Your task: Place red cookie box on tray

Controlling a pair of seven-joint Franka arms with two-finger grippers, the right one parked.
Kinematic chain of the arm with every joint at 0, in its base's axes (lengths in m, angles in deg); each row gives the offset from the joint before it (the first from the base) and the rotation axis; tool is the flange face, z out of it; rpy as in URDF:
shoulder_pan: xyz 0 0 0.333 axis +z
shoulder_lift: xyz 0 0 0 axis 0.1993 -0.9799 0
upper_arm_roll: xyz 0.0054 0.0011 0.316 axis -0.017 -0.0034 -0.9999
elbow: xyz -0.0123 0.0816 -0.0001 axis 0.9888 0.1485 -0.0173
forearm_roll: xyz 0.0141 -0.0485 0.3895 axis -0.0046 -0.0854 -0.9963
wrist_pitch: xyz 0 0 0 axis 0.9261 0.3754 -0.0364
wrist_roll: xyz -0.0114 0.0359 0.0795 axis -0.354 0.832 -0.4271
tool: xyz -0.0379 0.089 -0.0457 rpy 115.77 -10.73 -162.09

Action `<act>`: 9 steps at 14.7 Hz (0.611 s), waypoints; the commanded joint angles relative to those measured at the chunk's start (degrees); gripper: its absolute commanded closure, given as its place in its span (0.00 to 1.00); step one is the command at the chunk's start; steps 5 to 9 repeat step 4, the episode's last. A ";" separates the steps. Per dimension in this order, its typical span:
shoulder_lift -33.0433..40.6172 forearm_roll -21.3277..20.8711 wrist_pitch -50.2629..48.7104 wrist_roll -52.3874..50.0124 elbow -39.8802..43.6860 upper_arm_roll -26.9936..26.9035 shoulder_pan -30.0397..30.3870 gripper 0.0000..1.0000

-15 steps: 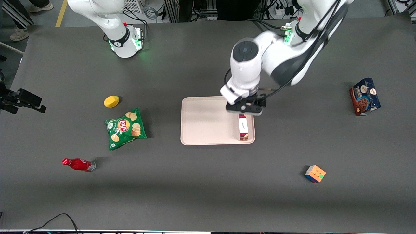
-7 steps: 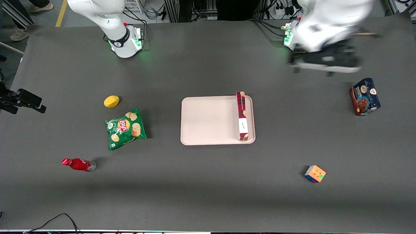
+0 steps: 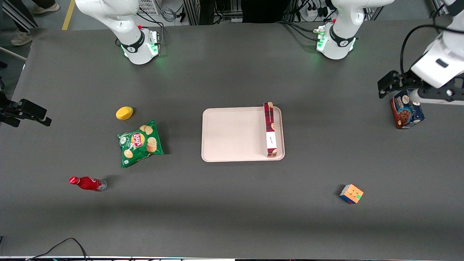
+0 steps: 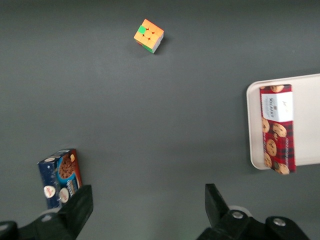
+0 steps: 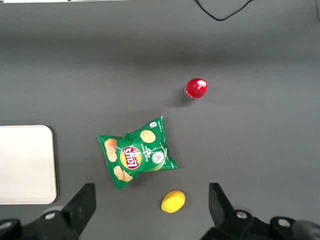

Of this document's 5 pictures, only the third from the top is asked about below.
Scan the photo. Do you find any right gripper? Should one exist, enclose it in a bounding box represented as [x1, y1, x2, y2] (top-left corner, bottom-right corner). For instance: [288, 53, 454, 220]
[0, 91, 53, 128]

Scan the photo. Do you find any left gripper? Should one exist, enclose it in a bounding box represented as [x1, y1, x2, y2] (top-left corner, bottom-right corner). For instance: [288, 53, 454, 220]
[377, 34, 464, 99]

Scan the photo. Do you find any red plaid cookie box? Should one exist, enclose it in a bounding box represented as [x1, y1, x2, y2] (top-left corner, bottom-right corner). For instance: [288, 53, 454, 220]
[263, 102, 278, 158]

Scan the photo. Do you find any blue chocolate cookie box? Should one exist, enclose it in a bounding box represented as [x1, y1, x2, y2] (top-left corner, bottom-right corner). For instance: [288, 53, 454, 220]
[390, 88, 426, 130]

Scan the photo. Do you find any white perforated box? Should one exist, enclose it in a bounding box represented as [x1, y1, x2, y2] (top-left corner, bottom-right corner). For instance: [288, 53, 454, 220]
[137, 0, 161, 16]

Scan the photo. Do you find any pale pink plastic tray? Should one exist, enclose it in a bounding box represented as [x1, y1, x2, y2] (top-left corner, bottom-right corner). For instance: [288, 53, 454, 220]
[201, 106, 286, 162]

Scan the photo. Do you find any white sneaker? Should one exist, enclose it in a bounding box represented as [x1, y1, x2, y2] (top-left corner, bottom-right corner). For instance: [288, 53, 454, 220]
[11, 30, 33, 46]

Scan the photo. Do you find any red soda bottle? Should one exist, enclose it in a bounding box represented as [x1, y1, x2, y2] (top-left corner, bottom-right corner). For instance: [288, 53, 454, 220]
[69, 176, 107, 192]

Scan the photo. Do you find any diagonal dark metal profile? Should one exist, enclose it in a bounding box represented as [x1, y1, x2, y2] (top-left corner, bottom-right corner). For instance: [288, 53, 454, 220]
[2, 0, 38, 33]

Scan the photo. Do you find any yellow lemon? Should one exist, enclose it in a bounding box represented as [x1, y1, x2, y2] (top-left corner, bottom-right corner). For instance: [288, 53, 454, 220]
[116, 106, 134, 121]

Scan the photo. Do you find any beige shoe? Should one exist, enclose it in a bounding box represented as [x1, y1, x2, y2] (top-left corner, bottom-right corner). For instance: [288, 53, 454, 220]
[32, 2, 61, 15]

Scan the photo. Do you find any multicoloured puzzle cube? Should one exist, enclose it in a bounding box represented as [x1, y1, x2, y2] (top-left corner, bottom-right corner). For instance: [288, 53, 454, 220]
[339, 184, 364, 205]

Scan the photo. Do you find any green Lay's chips bag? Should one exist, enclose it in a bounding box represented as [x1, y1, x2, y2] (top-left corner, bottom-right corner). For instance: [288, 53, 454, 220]
[116, 120, 164, 169]

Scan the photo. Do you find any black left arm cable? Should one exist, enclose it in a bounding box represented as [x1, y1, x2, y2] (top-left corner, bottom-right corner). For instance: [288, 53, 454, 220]
[399, 23, 453, 80]

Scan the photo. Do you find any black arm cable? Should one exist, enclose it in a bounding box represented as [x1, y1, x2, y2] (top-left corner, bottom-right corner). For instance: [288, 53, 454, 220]
[137, 13, 166, 47]
[399, 23, 453, 80]

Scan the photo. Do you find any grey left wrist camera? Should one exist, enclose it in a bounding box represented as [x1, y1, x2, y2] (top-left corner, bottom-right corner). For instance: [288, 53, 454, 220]
[409, 88, 464, 106]

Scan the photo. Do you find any aluminium corner frame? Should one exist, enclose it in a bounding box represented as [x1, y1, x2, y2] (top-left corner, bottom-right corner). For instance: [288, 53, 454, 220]
[431, 0, 450, 17]

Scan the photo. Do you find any black base cable bundle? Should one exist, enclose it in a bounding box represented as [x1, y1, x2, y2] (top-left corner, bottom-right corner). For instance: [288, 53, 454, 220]
[277, 20, 321, 41]

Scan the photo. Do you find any thin black table cable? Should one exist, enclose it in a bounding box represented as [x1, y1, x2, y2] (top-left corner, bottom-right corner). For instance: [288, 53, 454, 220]
[27, 237, 89, 261]

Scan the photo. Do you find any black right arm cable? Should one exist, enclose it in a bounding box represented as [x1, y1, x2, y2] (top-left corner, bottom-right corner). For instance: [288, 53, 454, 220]
[137, 13, 166, 47]

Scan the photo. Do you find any grey coiled cable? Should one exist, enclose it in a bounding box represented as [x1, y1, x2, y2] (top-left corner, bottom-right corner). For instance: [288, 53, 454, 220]
[160, 7, 177, 23]

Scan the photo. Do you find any aluminium frame post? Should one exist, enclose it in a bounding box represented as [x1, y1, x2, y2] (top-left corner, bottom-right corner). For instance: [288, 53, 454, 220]
[183, 0, 200, 26]

